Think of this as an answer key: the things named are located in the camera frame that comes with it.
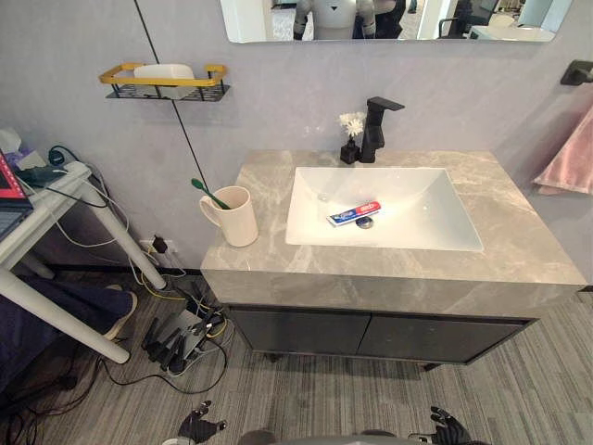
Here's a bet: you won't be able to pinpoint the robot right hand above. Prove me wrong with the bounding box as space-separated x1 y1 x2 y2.
407 406 474 445

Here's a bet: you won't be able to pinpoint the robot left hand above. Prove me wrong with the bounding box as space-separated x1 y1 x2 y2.
178 400 228 441

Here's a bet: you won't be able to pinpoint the grey power strip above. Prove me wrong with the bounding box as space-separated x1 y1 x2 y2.
166 342 219 376

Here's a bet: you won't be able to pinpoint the black router with antennas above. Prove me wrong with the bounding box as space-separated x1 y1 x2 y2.
141 310 223 372

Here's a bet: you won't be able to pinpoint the person's shoe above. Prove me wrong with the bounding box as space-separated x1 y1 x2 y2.
104 290 139 339

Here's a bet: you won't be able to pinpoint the marble top vanity cabinet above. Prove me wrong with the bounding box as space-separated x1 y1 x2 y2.
200 148 589 372

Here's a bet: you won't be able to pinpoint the cream mug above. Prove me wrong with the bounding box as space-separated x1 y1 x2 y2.
199 185 259 248

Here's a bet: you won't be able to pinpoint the white sink basin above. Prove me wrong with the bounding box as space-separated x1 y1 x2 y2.
284 165 485 253

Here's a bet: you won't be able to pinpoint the white desk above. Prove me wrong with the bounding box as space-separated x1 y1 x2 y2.
0 161 168 365

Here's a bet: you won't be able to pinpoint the green toothbrush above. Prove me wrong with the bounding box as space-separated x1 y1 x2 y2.
191 177 232 210

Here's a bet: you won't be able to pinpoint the blue red toothpaste tube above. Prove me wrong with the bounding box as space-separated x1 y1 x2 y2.
326 199 382 228

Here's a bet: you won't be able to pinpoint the laptop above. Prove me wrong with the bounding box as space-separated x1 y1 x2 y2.
0 197 36 242

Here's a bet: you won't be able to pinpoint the pink towel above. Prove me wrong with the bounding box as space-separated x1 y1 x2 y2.
531 99 593 196

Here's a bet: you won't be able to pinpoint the dark green device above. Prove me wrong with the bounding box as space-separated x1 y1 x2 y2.
22 146 70 186

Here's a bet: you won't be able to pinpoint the black vase white flowers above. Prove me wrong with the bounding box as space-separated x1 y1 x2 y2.
338 111 367 164

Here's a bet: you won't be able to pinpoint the black faucet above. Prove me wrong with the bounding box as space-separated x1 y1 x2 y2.
359 95 407 164

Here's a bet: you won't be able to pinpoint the tissue pack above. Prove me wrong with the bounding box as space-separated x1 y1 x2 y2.
0 128 22 154

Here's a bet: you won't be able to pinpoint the white soap box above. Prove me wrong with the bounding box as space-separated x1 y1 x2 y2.
133 63 195 99

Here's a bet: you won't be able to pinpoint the black towel holder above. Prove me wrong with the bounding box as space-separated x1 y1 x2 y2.
559 58 593 87

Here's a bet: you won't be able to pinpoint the black floor cable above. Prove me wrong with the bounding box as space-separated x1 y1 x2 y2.
99 337 229 395

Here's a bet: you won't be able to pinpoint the yellow cable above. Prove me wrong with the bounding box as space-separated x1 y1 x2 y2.
141 245 186 302

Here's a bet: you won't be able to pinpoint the white desk cable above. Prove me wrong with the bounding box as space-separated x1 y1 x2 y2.
45 171 131 247

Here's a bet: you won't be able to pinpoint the thin black wall cable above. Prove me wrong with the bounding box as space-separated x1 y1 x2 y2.
133 0 210 192

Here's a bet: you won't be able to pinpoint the yellow black wall shelf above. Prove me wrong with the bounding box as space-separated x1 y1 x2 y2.
98 61 232 103

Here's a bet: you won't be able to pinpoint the wall mirror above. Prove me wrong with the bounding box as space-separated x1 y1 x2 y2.
220 0 557 45

